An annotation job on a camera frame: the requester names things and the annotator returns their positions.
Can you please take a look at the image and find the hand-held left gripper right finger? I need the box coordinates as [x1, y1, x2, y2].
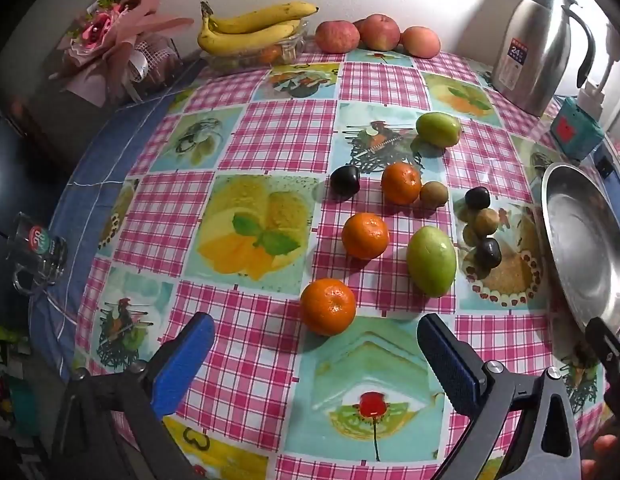
[416, 313, 583, 480]

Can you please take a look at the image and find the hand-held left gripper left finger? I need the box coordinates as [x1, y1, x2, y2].
[50, 311, 217, 480]

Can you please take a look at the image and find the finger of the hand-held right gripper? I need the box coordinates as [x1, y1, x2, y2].
[584, 317, 620, 411]

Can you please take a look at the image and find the large oval green jujube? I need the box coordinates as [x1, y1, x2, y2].
[406, 226, 458, 297]

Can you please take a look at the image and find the round metal plate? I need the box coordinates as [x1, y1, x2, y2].
[541, 161, 620, 333]

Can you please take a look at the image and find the dark purple plum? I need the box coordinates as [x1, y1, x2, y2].
[330, 165, 361, 200]
[464, 186, 491, 211]
[476, 238, 502, 268]

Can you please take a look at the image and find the orange mandarin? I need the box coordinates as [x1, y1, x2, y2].
[341, 212, 390, 260]
[300, 278, 357, 337]
[380, 162, 423, 206]

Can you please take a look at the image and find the round tan fruit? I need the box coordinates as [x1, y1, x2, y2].
[472, 208, 501, 236]

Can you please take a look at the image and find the brown kiwi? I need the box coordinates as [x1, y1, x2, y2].
[420, 180, 449, 209]

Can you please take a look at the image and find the round green jujube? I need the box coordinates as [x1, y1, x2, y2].
[415, 112, 462, 148]

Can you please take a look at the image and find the person's right hand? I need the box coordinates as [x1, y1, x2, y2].
[581, 432, 620, 480]

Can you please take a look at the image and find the clear glass mug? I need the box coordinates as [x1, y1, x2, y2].
[5, 212, 69, 296]

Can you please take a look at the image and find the small black box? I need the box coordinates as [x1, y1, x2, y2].
[592, 152, 616, 178]

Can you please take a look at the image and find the teal box with red label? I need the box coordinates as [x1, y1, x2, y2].
[549, 97, 605, 162]

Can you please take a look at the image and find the pink checkered printed tablecloth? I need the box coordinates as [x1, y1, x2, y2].
[72, 50, 611, 480]

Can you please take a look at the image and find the white power adapter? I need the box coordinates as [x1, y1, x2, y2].
[577, 25, 620, 116]

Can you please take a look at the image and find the stainless steel thermos jug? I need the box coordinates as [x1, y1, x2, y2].
[490, 0, 597, 118]

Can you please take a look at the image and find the red apple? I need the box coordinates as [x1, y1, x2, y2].
[357, 13, 402, 52]
[315, 20, 361, 54]
[401, 26, 441, 58]

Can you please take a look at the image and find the yellow banana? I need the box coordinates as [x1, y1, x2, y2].
[197, 19, 302, 56]
[201, 1, 320, 35]

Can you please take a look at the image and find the clear plastic fruit container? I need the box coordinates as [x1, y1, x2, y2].
[205, 20, 308, 72]

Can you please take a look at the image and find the pink wrapped flower bouquet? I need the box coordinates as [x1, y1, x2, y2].
[49, 0, 196, 108]

